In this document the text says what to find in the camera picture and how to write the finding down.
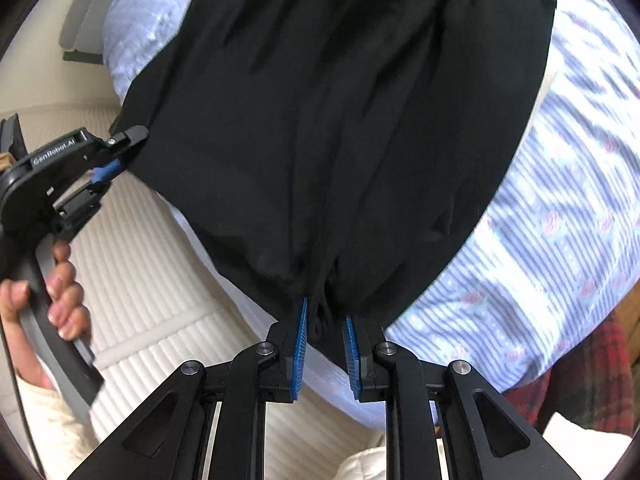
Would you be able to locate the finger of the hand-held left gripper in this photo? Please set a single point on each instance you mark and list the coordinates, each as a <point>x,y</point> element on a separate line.
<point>130,140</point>
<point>106,172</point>

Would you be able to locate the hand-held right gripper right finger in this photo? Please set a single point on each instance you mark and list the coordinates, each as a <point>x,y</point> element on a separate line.
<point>351,355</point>

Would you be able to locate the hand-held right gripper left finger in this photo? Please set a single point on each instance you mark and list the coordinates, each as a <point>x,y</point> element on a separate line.
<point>300,350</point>

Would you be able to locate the black pants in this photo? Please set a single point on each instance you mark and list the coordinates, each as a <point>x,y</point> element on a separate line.
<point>325,135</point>

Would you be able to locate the person's left forearm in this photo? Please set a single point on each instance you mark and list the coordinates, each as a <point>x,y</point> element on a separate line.
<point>55,425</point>

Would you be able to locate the person's left hand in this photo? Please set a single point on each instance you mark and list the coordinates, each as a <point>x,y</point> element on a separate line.
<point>67,295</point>

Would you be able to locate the cream louvered wardrobe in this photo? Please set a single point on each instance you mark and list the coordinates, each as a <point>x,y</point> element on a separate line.
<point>150,285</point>

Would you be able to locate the red plaid cloth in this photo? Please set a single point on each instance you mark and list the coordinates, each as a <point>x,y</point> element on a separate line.
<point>595,360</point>

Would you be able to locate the bed with blue striped sheet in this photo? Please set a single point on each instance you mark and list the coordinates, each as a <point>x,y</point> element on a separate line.
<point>550,210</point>

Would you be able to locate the flat white item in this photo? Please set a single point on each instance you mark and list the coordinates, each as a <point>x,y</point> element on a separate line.
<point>585,432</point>

